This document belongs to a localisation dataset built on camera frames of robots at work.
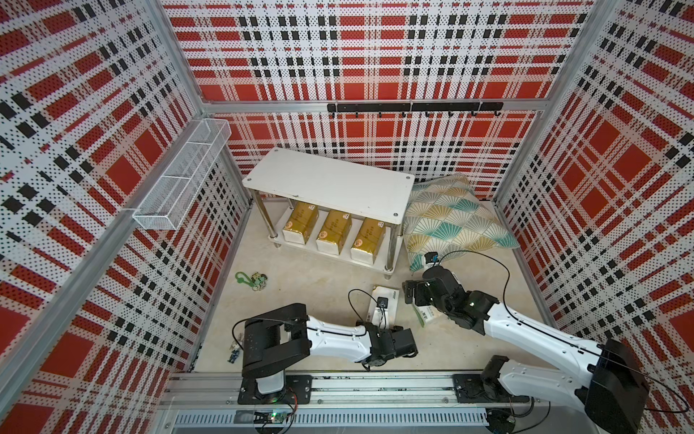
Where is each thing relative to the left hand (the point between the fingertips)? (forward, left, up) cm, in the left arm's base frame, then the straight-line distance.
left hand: (384, 328), depth 85 cm
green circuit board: (-23, +31, +1) cm, 39 cm away
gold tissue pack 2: (+29, +17, +13) cm, 36 cm away
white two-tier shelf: (+23, +14, +31) cm, 41 cm away
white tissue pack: (+9, -3, +5) cm, 11 cm away
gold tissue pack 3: (+25, +5, +13) cm, 29 cm away
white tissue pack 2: (+3, -12, +5) cm, 14 cm away
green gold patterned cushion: (+34, -23, +16) cm, 44 cm away
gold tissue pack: (+33, +29, +13) cm, 46 cm away
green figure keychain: (+16, +44, +1) cm, 47 cm away
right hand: (+10, -11, +11) cm, 19 cm away
